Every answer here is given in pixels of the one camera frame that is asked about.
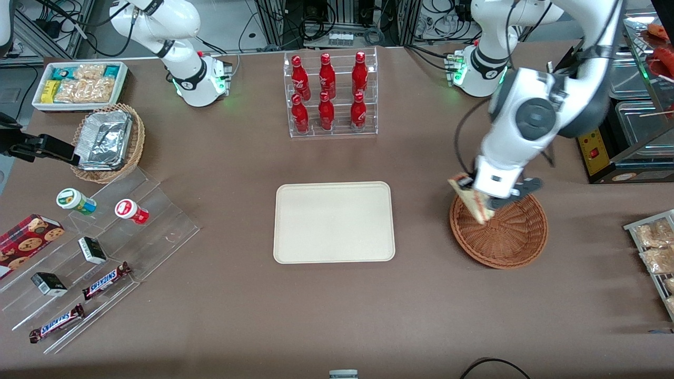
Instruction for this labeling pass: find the green lidded cup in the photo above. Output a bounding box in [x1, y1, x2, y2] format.
[56, 188, 97, 215]

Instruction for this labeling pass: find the clear bag of nuts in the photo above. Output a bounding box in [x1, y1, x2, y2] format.
[635, 220, 674, 248]
[640, 247, 674, 274]

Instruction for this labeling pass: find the steel warmer pan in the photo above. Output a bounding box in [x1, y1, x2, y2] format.
[608, 53, 653, 101]
[615, 100, 674, 147]

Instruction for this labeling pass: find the red cola bottle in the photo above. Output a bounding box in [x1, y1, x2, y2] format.
[350, 92, 368, 132]
[319, 53, 336, 99]
[318, 92, 335, 131]
[291, 94, 310, 133]
[352, 51, 369, 98]
[291, 55, 311, 101]

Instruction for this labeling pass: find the glass display case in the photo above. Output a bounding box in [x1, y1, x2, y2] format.
[613, 8, 674, 164]

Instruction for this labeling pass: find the red cookie box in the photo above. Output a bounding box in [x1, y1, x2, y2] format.
[0, 213, 65, 280]

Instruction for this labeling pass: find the clear acrylic bottle rack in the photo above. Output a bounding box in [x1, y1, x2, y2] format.
[283, 46, 379, 138]

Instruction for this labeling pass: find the red lidded cup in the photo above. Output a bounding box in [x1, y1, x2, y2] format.
[115, 199, 150, 225]

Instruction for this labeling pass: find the small dark carton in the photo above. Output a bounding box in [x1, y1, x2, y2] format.
[31, 272, 68, 296]
[78, 237, 107, 265]

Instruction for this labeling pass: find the black floor cable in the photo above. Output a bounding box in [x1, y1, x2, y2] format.
[460, 358, 531, 379]

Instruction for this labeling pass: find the silver foil tray stack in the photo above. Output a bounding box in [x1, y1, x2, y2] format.
[74, 109, 133, 172]

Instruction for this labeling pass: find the black food warmer machine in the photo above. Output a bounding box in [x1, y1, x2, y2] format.
[548, 45, 674, 185]

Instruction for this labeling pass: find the cream rectangular tray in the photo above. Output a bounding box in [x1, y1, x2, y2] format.
[273, 181, 396, 264]

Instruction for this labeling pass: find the light wicker basket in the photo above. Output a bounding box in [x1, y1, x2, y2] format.
[70, 103, 146, 184]

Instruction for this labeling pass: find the large clear snack bag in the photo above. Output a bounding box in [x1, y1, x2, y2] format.
[55, 78, 115, 104]

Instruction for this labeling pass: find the white rectangular snack bin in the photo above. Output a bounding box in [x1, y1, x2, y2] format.
[32, 61, 130, 113]

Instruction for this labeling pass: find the small clear snack bag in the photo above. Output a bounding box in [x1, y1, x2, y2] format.
[73, 64, 106, 81]

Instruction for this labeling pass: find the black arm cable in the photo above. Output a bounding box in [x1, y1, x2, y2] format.
[454, 96, 494, 175]

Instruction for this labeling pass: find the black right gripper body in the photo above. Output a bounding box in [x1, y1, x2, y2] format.
[0, 129, 41, 162]

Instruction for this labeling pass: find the clear acrylic stepped display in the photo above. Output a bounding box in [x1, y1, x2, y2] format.
[0, 166, 201, 354]

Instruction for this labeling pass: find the triangular sandwich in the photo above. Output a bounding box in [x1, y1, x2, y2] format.
[448, 173, 496, 226]

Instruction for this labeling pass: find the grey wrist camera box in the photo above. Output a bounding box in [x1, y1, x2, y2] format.
[508, 177, 543, 204]

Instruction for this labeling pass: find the grey wire rack tray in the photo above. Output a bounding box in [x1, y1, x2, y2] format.
[623, 210, 674, 322]

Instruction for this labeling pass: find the snickers bar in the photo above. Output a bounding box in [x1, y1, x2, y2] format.
[82, 262, 132, 301]
[29, 304, 86, 344]

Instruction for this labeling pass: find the round brown wicker basket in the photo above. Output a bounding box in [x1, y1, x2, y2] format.
[449, 182, 549, 270]

